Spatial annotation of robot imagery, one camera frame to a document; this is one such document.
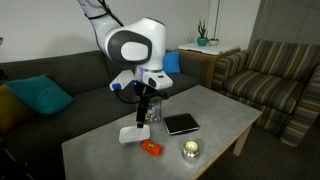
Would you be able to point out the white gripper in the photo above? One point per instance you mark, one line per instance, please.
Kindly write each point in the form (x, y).
(157, 79)

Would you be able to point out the orange snack packet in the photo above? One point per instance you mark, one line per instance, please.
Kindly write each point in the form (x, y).
(152, 148)

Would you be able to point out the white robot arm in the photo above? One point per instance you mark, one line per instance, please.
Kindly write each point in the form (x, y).
(141, 44)

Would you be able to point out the clear plastic container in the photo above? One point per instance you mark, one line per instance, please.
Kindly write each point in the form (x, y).
(155, 100)

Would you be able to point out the white container lid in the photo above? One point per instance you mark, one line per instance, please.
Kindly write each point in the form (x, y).
(131, 134)

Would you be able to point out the blue cushion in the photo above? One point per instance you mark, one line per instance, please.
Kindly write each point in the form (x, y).
(171, 63)

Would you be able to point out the grey coffee table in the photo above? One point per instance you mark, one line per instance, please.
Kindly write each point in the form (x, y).
(223, 123)

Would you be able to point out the silver candle tin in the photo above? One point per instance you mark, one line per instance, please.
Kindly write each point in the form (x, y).
(190, 151)

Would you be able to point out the wooden side table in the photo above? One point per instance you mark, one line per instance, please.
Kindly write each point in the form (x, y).
(201, 66)

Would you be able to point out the teal plant pot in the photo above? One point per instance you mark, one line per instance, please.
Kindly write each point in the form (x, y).
(202, 41)

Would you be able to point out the teal cushion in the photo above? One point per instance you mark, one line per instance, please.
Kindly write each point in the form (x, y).
(41, 94)

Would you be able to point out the dark grey sofa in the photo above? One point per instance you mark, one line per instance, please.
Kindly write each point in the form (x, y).
(37, 142)

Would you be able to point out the mustard yellow cushion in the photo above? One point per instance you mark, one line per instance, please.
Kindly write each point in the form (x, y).
(12, 110)

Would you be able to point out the striped armchair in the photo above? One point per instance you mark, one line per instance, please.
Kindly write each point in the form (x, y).
(280, 79)

